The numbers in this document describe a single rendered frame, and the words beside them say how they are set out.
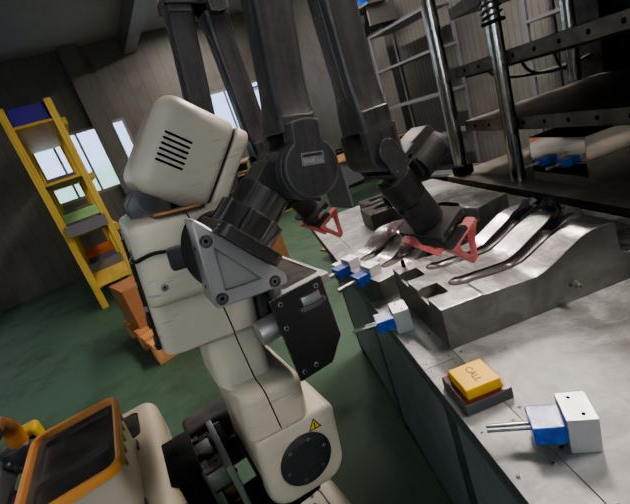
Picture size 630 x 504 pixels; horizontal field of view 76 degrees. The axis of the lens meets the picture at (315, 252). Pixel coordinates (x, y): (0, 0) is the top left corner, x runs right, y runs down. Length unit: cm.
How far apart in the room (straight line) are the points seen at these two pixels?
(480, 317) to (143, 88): 786
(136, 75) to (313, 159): 791
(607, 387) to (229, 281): 57
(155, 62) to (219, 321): 791
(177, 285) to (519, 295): 63
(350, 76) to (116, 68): 786
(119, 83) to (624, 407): 813
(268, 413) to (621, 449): 50
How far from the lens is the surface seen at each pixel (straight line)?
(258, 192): 51
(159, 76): 843
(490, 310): 85
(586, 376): 78
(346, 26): 61
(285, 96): 54
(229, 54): 100
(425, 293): 90
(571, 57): 256
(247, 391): 74
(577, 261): 93
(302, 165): 51
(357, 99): 59
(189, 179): 63
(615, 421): 71
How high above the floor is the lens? 129
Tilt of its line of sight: 18 degrees down
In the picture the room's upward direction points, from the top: 19 degrees counter-clockwise
